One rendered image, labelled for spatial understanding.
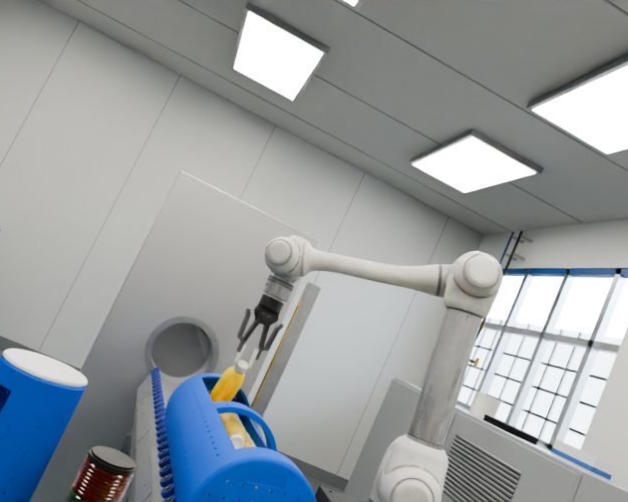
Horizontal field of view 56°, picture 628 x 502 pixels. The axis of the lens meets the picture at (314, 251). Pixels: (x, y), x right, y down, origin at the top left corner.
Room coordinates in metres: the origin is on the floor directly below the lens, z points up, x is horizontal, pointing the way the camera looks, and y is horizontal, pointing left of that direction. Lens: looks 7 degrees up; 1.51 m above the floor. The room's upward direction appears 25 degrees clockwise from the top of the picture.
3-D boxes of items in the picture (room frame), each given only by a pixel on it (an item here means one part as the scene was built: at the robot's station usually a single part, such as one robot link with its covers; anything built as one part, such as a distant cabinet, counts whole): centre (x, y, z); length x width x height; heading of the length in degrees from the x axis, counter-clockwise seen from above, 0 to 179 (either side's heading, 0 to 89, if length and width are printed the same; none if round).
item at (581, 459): (2.70, -1.50, 1.48); 0.24 x 0.12 x 0.08; 19
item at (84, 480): (0.78, 0.12, 1.23); 0.06 x 0.06 x 0.04
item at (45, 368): (2.01, 0.64, 1.03); 0.28 x 0.28 x 0.01
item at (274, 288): (1.90, 0.05, 1.58); 0.09 x 0.09 x 0.06
